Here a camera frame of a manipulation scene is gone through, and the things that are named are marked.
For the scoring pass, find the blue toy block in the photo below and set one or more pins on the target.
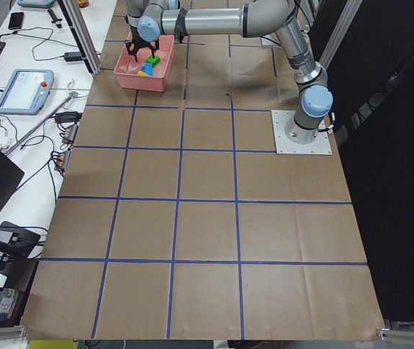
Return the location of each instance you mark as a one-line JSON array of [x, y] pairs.
[[148, 69]]

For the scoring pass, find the green toy block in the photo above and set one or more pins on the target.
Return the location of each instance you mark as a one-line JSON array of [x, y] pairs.
[[154, 60]]

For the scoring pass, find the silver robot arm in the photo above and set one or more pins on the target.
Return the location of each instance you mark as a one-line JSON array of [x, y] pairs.
[[272, 21]]

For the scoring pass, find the pink plastic box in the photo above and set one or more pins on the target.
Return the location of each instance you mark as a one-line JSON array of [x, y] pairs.
[[126, 68]]

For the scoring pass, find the brown paper table cover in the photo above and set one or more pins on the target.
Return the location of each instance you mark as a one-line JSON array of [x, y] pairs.
[[178, 220]]

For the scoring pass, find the black power adapter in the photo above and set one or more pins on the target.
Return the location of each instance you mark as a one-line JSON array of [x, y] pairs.
[[72, 56]]

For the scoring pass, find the blue teach pendant tablet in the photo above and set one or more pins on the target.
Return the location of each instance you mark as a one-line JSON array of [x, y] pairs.
[[26, 92]]

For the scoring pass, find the black smartphone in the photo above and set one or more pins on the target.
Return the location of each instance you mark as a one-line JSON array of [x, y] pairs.
[[16, 21]]

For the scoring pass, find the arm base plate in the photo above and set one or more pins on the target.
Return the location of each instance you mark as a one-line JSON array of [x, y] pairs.
[[290, 139]]

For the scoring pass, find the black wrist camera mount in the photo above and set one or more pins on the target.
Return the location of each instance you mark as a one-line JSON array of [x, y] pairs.
[[134, 45]]

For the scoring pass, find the aluminium frame post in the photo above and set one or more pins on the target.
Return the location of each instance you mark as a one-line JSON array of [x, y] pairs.
[[80, 33]]

